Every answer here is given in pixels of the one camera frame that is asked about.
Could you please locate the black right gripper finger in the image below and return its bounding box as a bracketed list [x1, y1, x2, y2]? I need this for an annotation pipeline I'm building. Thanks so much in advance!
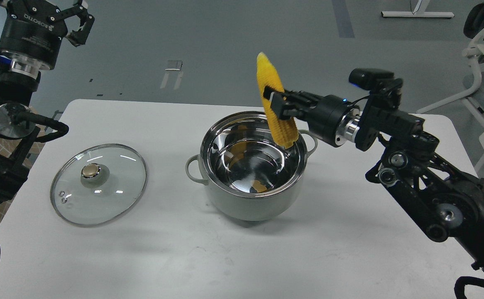
[263, 86, 323, 103]
[270, 93, 309, 120]

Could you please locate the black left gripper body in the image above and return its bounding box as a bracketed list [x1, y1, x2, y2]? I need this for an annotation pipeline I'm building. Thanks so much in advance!
[0, 0, 68, 70]

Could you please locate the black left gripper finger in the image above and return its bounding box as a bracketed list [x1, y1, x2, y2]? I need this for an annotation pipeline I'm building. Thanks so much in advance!
[61, 0, 95, 47]

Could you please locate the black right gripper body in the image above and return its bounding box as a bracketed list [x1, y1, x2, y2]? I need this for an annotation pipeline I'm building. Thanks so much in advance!
[298, 93, 359, 147]

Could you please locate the yellow corn cob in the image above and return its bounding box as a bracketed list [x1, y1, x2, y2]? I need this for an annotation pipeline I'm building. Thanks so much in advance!
[257, 52, 299, 149]

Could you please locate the glass pot lid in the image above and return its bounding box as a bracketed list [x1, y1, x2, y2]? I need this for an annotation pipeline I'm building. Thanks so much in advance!
[49, 143, 148, 227]

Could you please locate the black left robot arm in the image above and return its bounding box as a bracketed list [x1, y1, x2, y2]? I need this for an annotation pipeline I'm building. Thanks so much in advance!
[0, 0, 95, 204]

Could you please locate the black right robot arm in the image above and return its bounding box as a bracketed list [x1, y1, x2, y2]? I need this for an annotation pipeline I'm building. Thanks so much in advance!
[260, 69, 484, 299]

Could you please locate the grey-green cooking pot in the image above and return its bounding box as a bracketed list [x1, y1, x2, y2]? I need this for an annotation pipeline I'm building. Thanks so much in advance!
[185, 111, 318, 221]

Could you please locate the white desk base far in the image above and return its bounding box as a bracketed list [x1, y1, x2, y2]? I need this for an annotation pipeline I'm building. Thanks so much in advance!
[380, 0, 455, 19]

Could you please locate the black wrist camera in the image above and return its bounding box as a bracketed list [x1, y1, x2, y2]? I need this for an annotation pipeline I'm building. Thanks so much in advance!
[348, 68, 394, 91]

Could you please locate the white chair frame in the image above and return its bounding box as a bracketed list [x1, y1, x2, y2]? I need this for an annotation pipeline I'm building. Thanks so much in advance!
[416, 0, 484, 191]

